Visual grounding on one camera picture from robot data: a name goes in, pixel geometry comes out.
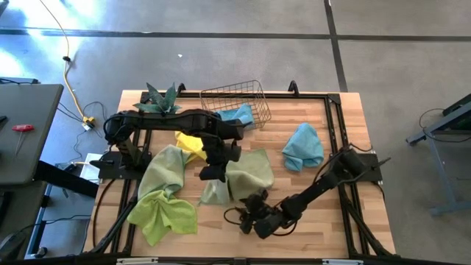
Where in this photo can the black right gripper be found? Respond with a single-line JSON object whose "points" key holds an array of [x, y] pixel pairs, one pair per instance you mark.
{"points": [[268, 225]]}

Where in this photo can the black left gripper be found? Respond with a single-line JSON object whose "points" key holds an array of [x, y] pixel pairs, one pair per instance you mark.
{"points": [[221, 154]]}

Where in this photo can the pale green microfiber towel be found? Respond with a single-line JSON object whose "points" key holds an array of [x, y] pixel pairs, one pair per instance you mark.
{"points": [[250, 173], [165, 169]]}

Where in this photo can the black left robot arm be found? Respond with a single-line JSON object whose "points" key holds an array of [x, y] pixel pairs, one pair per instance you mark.
{"points": [[165, 123]]}

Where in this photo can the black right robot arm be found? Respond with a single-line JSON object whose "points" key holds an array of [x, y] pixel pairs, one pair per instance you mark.
{"points": [[320, 184]]}

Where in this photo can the yellow microfiber towel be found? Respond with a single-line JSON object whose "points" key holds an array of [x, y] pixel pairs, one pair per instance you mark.
{"points": [[189, 143]]}

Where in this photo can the lime green microfiber towel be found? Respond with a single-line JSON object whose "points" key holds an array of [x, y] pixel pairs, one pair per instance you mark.
{"points": [[162, 217]]}

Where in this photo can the green snake plant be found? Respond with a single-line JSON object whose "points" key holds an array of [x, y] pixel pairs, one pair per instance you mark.
{"points": [[162, 101]]}

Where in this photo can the white power adapter box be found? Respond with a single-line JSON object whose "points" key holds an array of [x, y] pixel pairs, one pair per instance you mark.
{"points": [[88, 167]]}

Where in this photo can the black side table foot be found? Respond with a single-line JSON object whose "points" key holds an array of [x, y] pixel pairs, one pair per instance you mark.
{"points": [[66, 180]]}

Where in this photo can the blue-grey metal desk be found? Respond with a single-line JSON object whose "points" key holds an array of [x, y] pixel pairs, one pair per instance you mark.
{"points": [[439, 165]]}

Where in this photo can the grey side table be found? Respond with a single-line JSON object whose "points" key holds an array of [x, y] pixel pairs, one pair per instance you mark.
{"points": [[25, 129]]}

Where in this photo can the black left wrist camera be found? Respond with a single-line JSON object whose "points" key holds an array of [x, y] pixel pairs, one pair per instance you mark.
{"points": [[212, 173]]}

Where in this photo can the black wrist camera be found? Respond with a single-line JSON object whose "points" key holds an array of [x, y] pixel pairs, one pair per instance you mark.
{"points": [[247, 225], [212, 173]]}

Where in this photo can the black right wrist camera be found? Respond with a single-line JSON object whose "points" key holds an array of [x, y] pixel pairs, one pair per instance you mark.
{"points": [[247, 225]]}

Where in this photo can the black aluminium table frame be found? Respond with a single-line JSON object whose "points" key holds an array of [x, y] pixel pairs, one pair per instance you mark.
{"points": [[332, 125]]}

